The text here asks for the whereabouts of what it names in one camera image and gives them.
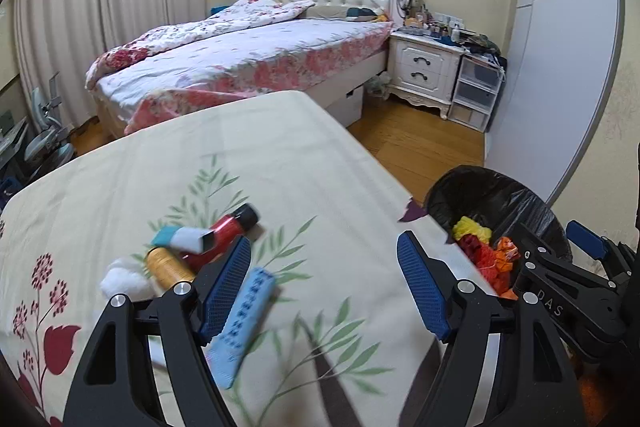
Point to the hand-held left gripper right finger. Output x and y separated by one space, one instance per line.
422 287

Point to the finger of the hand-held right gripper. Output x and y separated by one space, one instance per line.
585 237
530 239

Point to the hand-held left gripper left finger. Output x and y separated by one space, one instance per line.
225 287

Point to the orange plastic bag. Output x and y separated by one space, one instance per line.
505 252

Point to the light blue tube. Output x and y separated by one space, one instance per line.
247 307

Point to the orange plastic wrapper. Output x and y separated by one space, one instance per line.
500 279

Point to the dark red foil wrapper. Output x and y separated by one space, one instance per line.
475 249

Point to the yellow foam fruit net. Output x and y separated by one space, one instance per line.
472 229

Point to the red bottle with black cap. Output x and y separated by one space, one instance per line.
225 227

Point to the black lined trash can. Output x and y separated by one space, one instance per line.
480 197

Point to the teal and white packet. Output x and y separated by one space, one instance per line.
172 237

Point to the gold cylinder bottle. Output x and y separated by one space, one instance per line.
167 267

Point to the white tissue wad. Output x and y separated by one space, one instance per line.
122 282

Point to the clear plastic drawer unit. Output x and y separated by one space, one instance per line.
475 92

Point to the white wardrobe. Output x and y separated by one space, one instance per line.
565 57

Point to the white storage box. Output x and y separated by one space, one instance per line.
347 107

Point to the white nightstand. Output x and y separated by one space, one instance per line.
422 67

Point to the white plastic bag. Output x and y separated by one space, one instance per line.
377 87

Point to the clutter of small bottles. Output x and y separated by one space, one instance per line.
445 29

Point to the grey desk chair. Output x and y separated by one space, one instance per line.
45 147

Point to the pink floral bed sheet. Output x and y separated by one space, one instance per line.
280 52

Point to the grey study desk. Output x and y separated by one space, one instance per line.
12 142

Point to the floral quilt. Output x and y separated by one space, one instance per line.
210 27

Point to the blue cloth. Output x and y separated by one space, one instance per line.
217 10

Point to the dark blue cushion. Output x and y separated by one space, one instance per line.
362 12

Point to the beige pillow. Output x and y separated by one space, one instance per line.
325 12

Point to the beige curtains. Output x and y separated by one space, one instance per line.
100 7

